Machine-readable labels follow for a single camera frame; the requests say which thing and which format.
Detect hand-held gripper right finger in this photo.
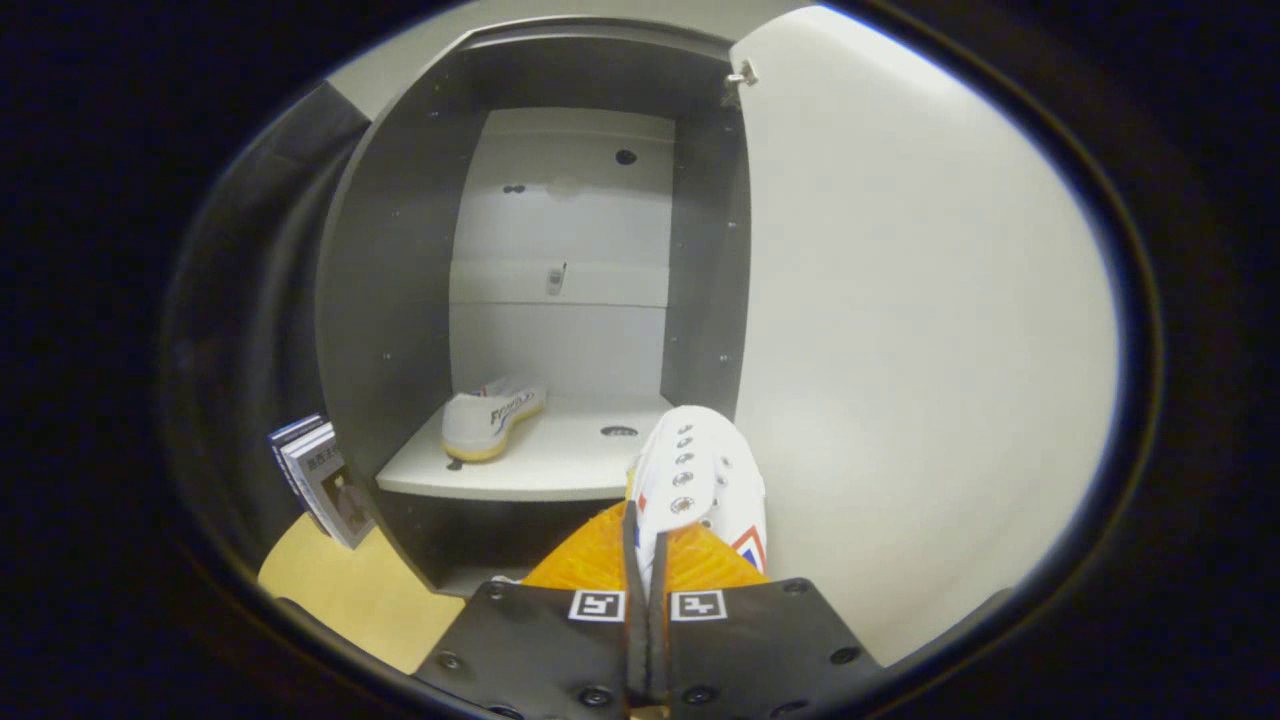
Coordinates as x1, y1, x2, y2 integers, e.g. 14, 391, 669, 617
645, 520, 885, 720

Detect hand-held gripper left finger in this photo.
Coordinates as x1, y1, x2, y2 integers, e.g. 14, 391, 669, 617
413, 498, 646, 720

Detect white canvas shoe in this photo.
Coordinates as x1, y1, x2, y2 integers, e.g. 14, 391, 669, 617
627, 405, 769, 593
441, 376, 549, 464

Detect white shoe cabinet door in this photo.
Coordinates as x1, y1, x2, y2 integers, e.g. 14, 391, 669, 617
728, 5, 1119, 668

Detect grey shoe cabinet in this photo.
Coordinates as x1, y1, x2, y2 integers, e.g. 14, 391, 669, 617
315, 15, 753, 601

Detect white cabinet shelf board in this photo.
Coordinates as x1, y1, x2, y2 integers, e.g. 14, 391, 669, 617
376, 392, 675, 502

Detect grey cover book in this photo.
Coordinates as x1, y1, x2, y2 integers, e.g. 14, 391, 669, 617
298, 445, 377, 550

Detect blue spine book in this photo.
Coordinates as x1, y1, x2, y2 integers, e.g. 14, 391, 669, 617
268, 413, 329, 501

